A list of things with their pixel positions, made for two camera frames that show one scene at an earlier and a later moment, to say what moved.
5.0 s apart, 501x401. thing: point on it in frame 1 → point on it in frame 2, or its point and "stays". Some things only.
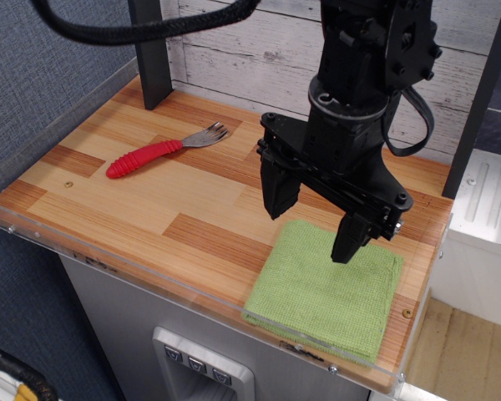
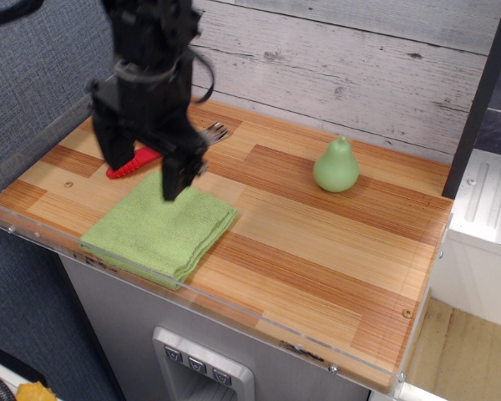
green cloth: [298, 289] → [159, 237]
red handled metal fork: [138, 158] stays
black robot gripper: [337, 151] → [149, 98]
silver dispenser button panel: [188, 371] stays
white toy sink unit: [477, 265] stays
